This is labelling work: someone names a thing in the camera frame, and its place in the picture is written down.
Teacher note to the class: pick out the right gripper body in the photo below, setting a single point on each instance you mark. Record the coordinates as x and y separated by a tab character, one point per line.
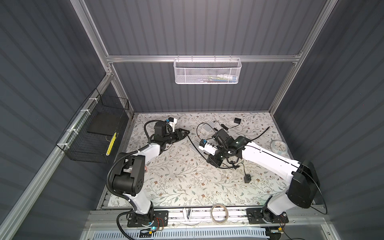
215	159

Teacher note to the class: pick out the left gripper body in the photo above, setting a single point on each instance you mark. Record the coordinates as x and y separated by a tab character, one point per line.
175	137

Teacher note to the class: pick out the black power adapter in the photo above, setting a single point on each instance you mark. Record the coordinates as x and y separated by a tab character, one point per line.
236	165
237	121

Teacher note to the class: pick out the white network switch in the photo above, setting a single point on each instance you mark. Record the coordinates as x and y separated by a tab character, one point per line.
208	127
197	151

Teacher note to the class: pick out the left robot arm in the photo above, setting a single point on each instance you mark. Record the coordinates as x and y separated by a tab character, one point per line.
125	179

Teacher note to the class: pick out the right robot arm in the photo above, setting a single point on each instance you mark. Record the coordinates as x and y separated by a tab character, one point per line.
302	179

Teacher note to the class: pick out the clear tape roll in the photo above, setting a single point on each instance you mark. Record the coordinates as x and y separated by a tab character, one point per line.
219	214

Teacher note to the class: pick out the white round timer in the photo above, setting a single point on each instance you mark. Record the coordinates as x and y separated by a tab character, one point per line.
279	147

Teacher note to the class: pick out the black foam pad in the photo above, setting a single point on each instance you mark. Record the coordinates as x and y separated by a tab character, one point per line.
104	124

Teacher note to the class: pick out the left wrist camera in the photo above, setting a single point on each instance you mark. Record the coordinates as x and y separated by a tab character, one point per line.
172	122

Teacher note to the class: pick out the white wire mesh basket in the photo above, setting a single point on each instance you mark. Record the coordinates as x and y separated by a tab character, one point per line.
207	71

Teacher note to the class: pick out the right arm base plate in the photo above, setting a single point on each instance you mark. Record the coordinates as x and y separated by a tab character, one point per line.
255	216

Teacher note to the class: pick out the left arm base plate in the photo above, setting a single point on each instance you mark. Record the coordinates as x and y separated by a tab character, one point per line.
159	218

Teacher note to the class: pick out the black wire basket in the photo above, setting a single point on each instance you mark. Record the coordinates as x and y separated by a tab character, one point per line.
78	145

